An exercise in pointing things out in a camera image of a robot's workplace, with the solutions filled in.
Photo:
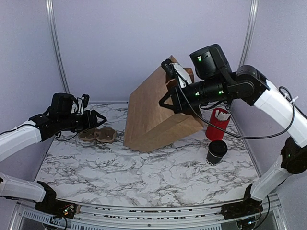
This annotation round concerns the right aluminium frame post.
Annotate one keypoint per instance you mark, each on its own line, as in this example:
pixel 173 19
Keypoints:
pixel 252 18

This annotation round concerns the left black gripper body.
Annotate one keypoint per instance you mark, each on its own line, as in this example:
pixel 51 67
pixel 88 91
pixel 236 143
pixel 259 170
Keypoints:
pixel 83 124

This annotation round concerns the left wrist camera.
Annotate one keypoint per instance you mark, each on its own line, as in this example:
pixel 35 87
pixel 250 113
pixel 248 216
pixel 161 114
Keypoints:
pixel 82 103

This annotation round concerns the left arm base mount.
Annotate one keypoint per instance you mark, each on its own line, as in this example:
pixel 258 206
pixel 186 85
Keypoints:
pixel 51 205

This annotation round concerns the front aluminium rail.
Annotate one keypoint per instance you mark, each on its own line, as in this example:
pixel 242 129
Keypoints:
pixel 102 217

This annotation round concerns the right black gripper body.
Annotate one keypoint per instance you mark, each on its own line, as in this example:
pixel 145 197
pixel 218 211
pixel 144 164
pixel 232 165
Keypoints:
pixel 184 104

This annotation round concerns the aluminium frame post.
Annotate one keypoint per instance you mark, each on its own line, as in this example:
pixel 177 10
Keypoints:
pixel 56 46
pixel 252 18

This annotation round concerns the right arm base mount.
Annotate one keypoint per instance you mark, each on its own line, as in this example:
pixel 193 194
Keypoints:
pixel 247 206

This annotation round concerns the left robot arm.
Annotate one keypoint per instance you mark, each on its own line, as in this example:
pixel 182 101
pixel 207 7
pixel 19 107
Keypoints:
pixel 66 113

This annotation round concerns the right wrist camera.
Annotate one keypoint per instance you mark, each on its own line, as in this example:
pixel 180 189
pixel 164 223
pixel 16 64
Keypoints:
pixel 176 71

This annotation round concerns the left aluminium frame post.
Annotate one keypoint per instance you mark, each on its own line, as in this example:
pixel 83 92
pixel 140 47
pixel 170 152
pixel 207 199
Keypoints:
pixel 56 46

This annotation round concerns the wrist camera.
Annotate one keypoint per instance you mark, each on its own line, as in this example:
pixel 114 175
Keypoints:
pixel 82 103
pixel 176 71

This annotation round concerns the brown pulp cup carrier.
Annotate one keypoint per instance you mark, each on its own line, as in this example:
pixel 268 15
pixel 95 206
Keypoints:
pixel 103 135

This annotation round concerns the red cup with sugar packets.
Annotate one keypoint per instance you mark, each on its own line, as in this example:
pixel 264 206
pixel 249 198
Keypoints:
pixel 220 118

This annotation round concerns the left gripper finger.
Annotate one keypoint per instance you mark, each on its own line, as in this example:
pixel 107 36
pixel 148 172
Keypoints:
pixel 98 115
pixel 99 123

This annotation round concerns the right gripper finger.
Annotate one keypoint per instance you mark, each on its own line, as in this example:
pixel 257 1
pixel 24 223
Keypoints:
pixel 165 97
pixel 167 106

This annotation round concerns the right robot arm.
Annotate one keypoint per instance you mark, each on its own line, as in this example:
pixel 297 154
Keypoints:
pixel 218 83

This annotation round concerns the brown paper bag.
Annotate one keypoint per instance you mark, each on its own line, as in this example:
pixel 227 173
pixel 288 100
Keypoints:
pixel 150 126

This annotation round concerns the single black paper cup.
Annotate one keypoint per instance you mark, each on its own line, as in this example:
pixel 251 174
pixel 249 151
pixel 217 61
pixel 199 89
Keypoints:
pixel 213 160

